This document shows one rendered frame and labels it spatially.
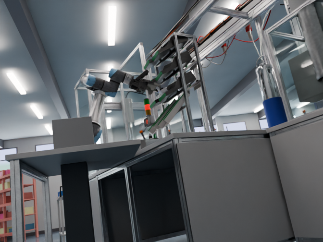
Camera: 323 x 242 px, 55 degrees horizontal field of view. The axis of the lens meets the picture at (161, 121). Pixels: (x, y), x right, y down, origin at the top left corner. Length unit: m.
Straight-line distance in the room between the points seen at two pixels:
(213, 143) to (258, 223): 0.54
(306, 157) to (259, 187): 0.33
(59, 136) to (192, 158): 0.86
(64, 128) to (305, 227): 1.59
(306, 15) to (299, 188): 1.06
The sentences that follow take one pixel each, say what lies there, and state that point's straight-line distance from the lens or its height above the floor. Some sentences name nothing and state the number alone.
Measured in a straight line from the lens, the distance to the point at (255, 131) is 2.10.
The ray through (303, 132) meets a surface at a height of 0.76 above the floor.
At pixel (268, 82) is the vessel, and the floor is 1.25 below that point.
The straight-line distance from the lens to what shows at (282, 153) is 2.10.
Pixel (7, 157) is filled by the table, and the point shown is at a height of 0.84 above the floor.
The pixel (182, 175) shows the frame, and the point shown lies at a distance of 1.68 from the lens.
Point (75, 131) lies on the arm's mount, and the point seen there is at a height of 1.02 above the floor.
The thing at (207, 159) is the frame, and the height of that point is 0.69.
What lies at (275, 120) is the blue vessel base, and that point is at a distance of 2.46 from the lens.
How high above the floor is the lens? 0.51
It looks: 14 degrees up
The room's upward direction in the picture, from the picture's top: 9 degrees counter-clockwise
